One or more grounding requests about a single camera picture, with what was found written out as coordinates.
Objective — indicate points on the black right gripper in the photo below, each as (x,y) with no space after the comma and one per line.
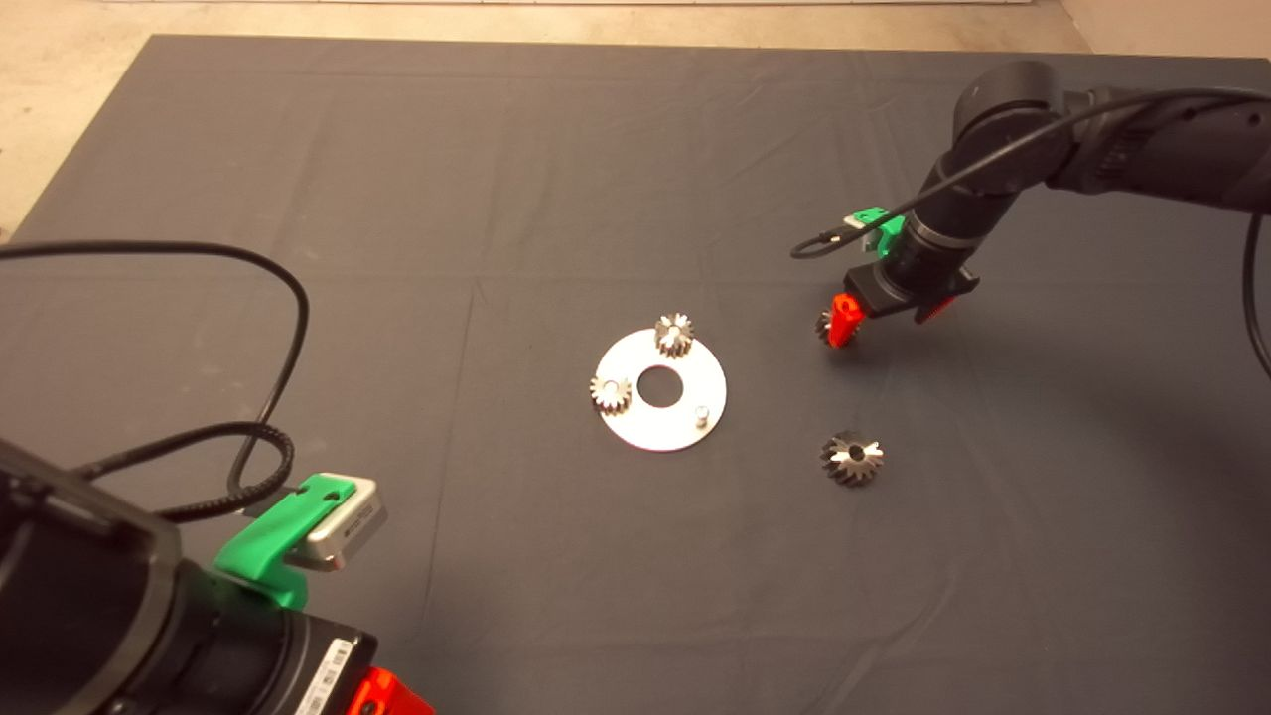
(914,283)

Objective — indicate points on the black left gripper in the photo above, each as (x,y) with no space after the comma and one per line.
(330,663)

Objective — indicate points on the small dark steel gear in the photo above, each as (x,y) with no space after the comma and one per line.
(824,326)

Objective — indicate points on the large steel bevel gear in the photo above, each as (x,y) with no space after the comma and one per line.
(852,459)

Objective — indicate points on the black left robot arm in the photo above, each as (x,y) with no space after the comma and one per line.
(79,616)

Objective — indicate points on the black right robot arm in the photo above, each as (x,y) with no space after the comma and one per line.
(1092,129)

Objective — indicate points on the round metal plate with hole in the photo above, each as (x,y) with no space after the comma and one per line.
(645,427)

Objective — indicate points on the dark grey table cloth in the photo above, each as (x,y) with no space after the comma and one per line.
(496,199)

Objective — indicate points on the green right camera mount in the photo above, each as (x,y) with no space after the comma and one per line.
(882,223)

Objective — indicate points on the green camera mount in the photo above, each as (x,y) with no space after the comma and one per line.
(268,536)
(882,223)

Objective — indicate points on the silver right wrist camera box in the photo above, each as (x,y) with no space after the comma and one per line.
(854,223)

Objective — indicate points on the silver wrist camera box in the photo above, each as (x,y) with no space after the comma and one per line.
(346,523)
(854,223)

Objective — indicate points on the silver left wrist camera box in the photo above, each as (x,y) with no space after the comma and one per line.
(346,523)

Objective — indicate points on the green left camera mount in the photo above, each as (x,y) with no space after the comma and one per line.
(268,536)

